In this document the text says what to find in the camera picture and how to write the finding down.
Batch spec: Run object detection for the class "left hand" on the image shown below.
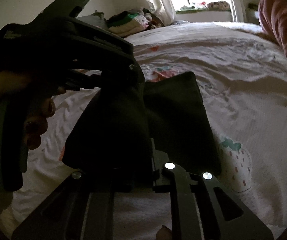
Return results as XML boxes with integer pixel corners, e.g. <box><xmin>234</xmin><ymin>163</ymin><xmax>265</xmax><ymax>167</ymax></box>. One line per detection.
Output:
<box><xmin>0</xmin><ymin>72</ymin><xmax>65</xmax><ymax>193</ymax></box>

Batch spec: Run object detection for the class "black garment with orange patches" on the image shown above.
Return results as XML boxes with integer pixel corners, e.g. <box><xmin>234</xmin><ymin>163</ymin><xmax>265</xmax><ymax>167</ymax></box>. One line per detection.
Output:
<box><xmin>62</xmin><ymin>72</ymin><xmax>222</xmax><ymax>190</ymax></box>

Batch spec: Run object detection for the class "floral item on windowsill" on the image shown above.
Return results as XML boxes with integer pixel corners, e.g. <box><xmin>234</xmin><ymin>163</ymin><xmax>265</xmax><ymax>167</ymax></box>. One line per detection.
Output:
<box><xmin>207</xmin><ymin>1</ymin><xmax>230</xmax><ymax>11</ymax></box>

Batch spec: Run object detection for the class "right hand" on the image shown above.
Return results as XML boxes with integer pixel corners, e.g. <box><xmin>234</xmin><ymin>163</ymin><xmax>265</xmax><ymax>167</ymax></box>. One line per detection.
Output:
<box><xmin>155</xmin><ymin>225</ymin><xmax>172</xmax><ymax>240</ymax></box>

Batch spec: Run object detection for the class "white strawberry print bedsheet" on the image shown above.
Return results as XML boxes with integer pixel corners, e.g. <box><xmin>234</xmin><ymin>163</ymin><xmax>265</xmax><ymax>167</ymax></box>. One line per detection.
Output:
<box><xmin>0</xmin><ymin>22</ymin><xmax>287</xmax><ymax>239</ymax></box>

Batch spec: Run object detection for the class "pile of folded clothes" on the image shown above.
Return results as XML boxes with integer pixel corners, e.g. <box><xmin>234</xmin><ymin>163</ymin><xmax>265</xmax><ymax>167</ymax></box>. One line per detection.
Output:
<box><xmin>106</xmin><ymin>8</ymin><xmax>165</xmax><ymax>38</ymax></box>

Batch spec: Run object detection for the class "pink crumpled blanket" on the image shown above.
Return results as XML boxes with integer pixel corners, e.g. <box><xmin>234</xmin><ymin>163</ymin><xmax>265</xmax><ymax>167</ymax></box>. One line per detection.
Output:
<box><xmin>258</xmin><ymin>0</ymin><xmax>287</xmax><ymax>58</ymax></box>

